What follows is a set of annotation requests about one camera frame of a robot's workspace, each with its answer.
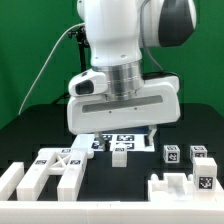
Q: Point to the white U-shaped fence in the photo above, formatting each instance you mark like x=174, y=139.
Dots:
x=53, y=212

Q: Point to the white chair back frame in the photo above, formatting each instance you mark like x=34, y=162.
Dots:
x=70, y=164

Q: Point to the white tagged cube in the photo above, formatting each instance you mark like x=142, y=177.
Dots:
x=171, y=154
x=197, y=151

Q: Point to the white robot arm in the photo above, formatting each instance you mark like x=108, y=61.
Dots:
x=112, y=94

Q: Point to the white chair seat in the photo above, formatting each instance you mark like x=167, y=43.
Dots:
x=175, y=187

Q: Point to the black camera stand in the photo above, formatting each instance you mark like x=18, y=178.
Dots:
x=80, y=36

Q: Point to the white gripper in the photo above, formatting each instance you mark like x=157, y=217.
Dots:
x=155, y=103

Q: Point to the white tagged cube right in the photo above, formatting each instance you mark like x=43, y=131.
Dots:
x=197, y=151

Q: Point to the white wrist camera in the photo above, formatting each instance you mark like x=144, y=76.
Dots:
x=88, y=83

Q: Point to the white tagged cube left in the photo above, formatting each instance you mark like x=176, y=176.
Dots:
x=171, y=154

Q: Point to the white marker base plate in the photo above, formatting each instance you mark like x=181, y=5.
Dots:
x=133, y=142

